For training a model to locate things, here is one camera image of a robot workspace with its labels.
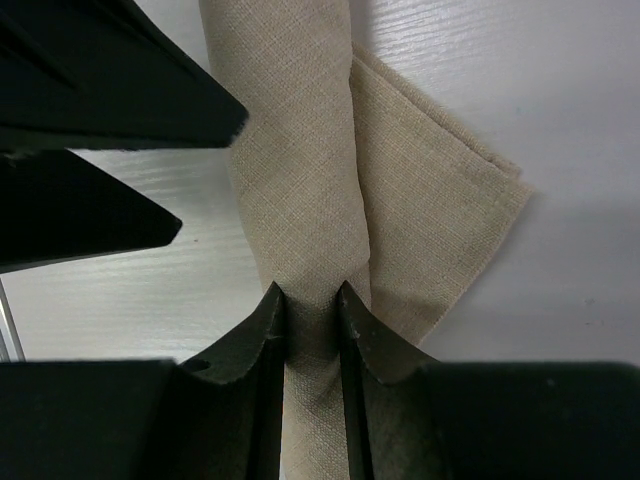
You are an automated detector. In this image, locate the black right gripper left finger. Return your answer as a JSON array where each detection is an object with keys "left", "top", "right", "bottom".
[{"left": 1, "top": 286, "right": 286, "bottom": 479}]

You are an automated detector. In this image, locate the beige cloth napkin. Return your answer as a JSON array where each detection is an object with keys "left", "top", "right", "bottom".
[{"left": 200, "top": 1, "right": 532, "bottom": 479}]

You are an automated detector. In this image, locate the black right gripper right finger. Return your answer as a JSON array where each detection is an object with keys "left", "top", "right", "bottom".
[{"left": 336, "top": 284, "right": 639, "bottom": 479}]

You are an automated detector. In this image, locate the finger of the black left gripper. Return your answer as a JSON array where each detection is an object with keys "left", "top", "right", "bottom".
[
  {"left": 1, "top": 1, "right": 249, "bottom": 150},
  {"left": 1, "top": 150, "right": 182, "bottom": 273}
]

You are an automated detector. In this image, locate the aluminium front mounting rail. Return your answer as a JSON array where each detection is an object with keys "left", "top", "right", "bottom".
[{"left": 0, "top": 282, "right": 25, "bottom": 362}]

